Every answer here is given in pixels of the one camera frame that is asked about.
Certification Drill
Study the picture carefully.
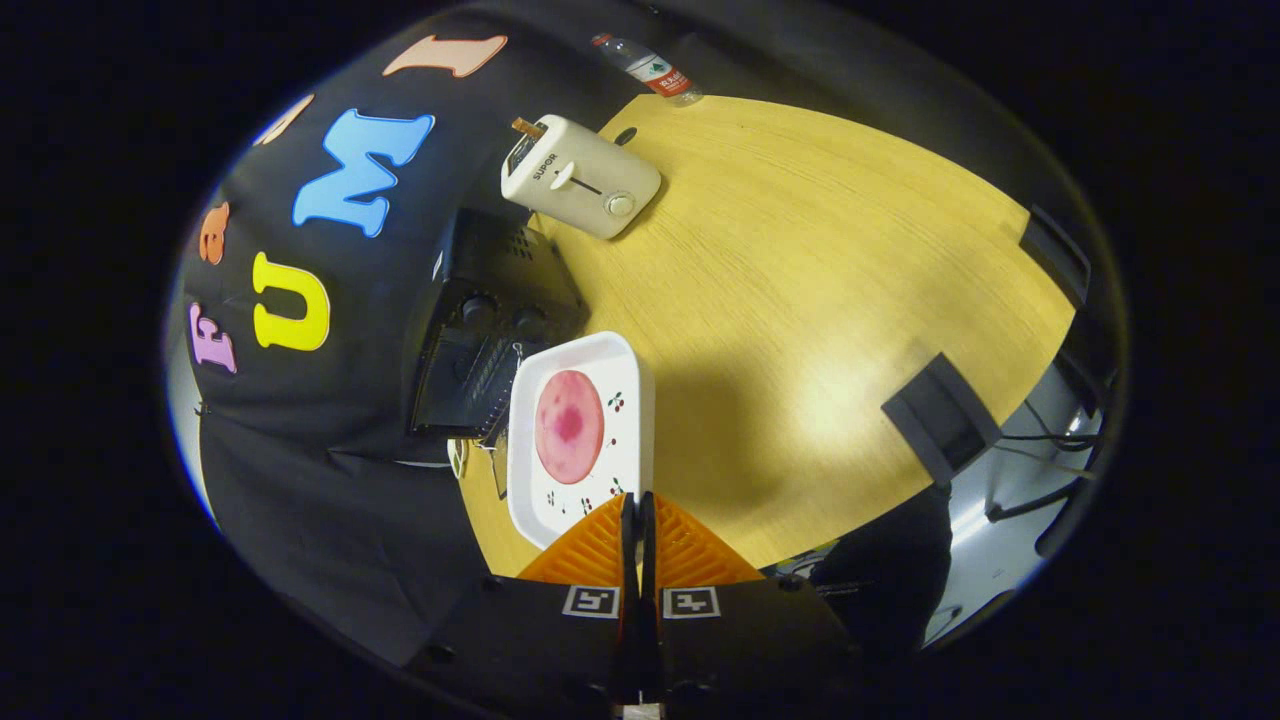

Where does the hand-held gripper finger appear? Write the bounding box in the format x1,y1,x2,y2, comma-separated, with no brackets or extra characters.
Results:
640,490,866,706
410,490,641,706

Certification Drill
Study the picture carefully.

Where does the pink round meat slice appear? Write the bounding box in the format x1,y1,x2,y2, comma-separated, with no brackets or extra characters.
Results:
534,369,606,486

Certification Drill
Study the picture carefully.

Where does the white square plate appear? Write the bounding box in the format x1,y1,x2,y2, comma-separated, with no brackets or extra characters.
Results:
506,331,657,551

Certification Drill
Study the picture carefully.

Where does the black toaster oven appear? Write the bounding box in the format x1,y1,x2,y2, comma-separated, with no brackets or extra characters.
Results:
405,205,591,501

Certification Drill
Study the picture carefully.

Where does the white pop-up toaster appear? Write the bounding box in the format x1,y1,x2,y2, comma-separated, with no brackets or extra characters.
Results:
500,114,663,241

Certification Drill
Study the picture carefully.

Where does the clear water bottle red label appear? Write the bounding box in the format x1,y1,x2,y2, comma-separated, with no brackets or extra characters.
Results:
590,32,704,107

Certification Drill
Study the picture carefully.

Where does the black floor cable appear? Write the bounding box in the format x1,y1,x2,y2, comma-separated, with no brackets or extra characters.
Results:
1000,428,1103,448

